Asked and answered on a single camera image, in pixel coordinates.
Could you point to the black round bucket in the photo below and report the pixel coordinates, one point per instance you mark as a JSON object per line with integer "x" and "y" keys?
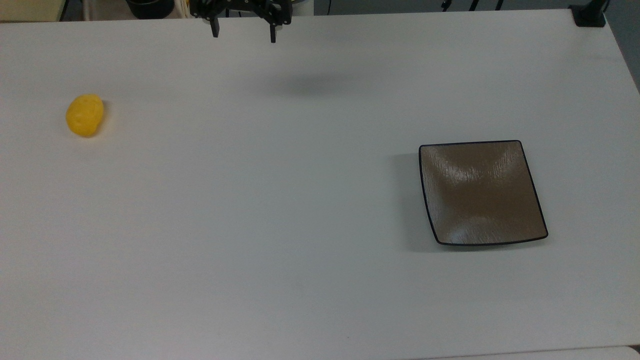
{"x": 150, "y": 7}

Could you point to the black table clamp mount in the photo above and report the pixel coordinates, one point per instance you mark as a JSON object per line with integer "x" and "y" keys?
{"x": 589, "y": 15}

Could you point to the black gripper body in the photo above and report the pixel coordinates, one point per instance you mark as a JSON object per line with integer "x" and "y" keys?
{"x": 240, "y": 5}

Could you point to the square brown ceramic plate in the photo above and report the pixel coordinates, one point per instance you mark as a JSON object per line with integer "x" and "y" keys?
{"x": 480, "y": 195}

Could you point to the yellow lemon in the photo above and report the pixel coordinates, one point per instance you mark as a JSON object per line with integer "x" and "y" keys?
{"x": 85, "y": 116}

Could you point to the black stand legs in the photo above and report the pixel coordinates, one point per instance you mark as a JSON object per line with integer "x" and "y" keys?
{"x": 472, "y": 4}

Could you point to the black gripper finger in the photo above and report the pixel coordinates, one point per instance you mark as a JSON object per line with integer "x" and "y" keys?
{"x": 273, "y": 33}
{"x": 215, "y": 28}

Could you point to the beige wooden board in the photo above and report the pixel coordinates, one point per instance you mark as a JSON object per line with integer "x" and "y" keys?
{"x": 30, "y": 9}

